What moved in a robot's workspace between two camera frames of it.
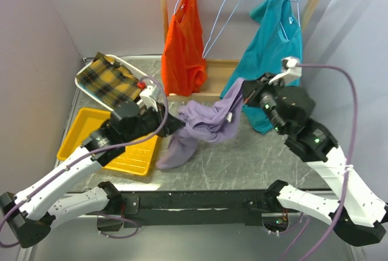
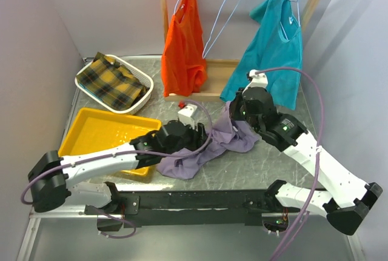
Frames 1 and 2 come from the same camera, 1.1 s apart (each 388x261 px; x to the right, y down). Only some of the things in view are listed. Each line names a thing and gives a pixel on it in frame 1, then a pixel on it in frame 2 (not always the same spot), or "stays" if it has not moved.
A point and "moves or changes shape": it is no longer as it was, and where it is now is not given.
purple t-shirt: (215, 122) moves or changes shape
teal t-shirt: (277, 36) stays
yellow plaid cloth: (110, 80) stays
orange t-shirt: (183, 60) stays
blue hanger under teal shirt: (297, 1) stays
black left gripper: (172, 124) -> (198, 138)
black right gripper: (250, 89) -> (234, 105)
